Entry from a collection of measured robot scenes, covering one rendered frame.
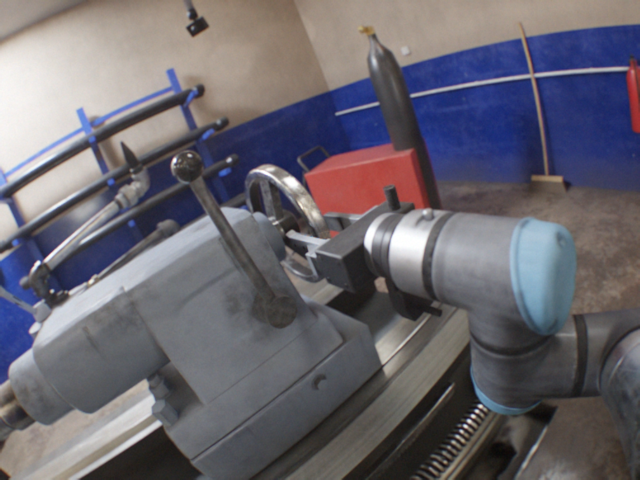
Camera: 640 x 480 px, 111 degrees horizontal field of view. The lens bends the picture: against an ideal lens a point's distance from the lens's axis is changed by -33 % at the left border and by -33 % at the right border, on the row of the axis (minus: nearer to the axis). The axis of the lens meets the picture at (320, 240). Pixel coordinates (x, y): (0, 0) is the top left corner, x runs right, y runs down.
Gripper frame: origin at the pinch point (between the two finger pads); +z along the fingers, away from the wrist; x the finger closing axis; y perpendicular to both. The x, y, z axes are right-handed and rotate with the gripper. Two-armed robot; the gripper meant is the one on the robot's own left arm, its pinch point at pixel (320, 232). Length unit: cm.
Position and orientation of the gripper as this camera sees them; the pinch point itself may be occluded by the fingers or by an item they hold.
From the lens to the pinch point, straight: 48.3
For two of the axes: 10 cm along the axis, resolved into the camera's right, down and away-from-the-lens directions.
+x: -7.4, 5.0, -4.5
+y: -3.5, -8.6, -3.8
